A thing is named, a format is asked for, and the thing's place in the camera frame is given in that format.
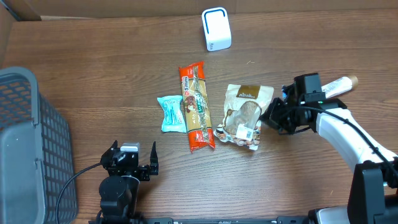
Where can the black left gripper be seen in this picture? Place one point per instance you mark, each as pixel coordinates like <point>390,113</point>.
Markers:
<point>146,172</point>

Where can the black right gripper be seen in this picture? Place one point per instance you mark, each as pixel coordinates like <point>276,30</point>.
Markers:
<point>273,118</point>

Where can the brown white nut pouch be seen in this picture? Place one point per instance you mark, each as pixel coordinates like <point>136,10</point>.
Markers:
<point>243,106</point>

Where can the teal snack packet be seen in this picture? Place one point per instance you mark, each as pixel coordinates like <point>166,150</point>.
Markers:
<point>173,118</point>

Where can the white cream tube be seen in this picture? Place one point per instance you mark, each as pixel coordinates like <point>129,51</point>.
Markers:
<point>340,86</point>

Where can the orange spaghetti packet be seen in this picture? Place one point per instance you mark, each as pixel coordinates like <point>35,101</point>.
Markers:
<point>196,107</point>

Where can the grey plastic basket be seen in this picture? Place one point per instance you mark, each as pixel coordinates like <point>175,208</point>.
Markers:
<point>36,154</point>

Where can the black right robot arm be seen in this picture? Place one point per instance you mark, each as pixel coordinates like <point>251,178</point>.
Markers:
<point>373,165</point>

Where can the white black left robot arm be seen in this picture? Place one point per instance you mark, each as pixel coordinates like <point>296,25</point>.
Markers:
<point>119,191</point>

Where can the white barcode scanner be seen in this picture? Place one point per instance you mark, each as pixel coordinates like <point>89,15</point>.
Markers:
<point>216,29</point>

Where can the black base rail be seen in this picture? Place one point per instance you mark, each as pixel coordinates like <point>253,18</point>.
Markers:
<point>278,220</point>

